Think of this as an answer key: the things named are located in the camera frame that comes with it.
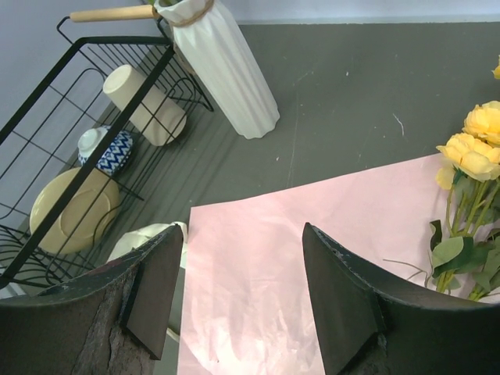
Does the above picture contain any white ribbed ceramic vase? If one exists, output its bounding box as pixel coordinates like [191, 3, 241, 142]
[154, 0, 280, 139]

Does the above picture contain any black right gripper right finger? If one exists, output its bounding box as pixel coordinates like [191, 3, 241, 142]
[302, 224, 499, 374]

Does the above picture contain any blue white patterned bowl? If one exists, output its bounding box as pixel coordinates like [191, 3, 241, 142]
[77, 125, 134, 177]

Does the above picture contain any black wire basket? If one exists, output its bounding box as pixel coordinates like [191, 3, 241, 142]
[1, 17, 214, 295]

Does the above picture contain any cream printed ribbon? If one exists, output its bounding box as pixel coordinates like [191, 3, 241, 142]
[105, 220, 189, 341]

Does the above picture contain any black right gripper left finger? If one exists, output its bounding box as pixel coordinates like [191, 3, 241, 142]
[1, 225, 184, 374]

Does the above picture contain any yellow rose stem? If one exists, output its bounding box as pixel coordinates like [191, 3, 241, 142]
[382, 54, 500, 302]

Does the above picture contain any cream ceramic plate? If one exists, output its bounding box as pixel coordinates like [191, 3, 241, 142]
[29, 167, 120, 255]

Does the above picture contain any pink wrapping paper sheet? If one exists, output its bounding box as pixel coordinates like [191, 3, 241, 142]
[177, 155, 445, 374]

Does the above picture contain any beige paper cup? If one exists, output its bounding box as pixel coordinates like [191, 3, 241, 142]
[102, 64, 187, 147]

